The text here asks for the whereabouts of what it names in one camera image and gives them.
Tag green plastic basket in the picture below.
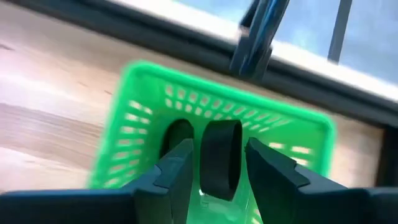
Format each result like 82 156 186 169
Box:
88 60 336 224

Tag black frame clamp post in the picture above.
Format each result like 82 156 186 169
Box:
229 0 292 80

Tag black aluminium table frame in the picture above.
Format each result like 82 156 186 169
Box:
0 0 398 187

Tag black wide rubber band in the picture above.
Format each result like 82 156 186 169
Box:
159 118 195 159
199 119 243 202

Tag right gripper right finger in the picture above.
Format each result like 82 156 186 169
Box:
244 137 398 224

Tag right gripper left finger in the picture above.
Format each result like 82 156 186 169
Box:
0 138 195 224

